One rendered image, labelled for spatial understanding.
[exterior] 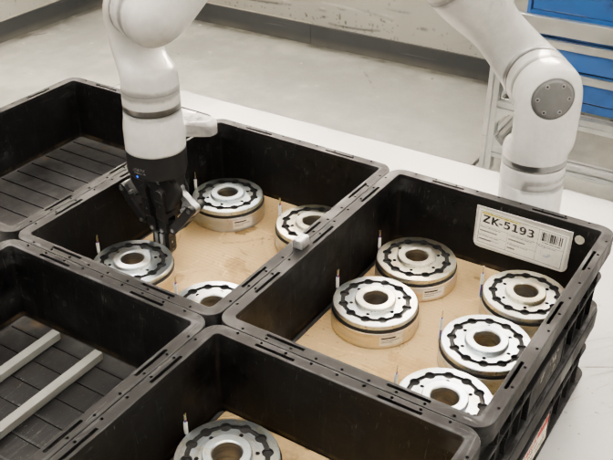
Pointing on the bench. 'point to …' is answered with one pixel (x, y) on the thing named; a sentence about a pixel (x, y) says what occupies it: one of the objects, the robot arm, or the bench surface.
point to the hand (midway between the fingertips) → (164, 241)
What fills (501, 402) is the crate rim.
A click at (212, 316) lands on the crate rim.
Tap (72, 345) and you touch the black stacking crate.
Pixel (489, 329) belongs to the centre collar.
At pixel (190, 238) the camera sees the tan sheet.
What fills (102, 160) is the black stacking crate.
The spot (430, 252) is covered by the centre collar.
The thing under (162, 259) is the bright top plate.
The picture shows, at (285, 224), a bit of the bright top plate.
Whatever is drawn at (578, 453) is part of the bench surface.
